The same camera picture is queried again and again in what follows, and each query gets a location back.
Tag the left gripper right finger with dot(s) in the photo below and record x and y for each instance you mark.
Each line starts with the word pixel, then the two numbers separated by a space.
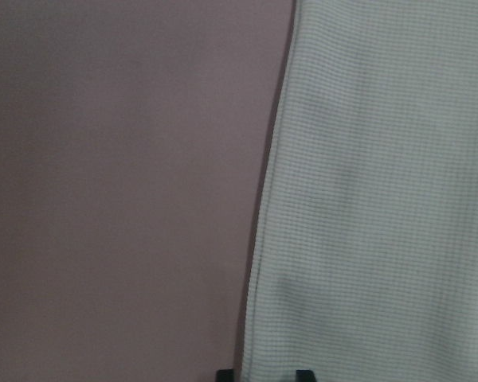
pixel 304 375

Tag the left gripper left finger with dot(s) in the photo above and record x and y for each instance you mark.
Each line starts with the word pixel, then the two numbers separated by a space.
pixel 225 375

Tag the olive green long-sleeve shirt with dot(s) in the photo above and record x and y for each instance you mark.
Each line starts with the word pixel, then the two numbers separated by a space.
pixel 365 266

